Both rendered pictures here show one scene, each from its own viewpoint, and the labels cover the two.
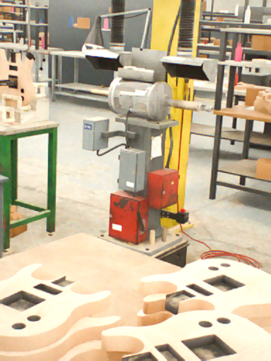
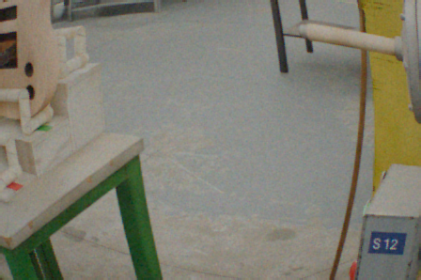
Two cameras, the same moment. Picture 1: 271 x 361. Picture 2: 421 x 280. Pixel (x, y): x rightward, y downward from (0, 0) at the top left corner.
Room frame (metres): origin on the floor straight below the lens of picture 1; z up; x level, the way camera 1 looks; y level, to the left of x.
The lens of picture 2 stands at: (3.51, 0.60, 1.52)
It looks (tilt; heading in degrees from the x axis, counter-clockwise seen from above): 21 degrees down; 356
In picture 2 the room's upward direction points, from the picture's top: 5 degrees counter-clockwise
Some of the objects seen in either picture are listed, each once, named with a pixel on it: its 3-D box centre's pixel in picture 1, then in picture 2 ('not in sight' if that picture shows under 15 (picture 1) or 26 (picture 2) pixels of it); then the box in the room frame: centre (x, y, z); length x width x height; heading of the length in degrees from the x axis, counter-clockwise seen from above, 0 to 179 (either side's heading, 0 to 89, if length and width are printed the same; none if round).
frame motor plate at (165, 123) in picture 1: (147, 120); not in sight; (4.36, -0.05, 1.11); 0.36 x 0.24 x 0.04; 55
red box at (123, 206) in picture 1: (128, 213); not in sight; (4.22, 0.04, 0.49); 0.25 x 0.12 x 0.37; 55
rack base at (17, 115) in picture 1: (15, 115); (21, 141); (5.03, 0.95, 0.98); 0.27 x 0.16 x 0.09; 55
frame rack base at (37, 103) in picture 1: (29, 108); (51, 104); (5.16, 0.87, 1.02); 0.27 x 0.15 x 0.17; 55
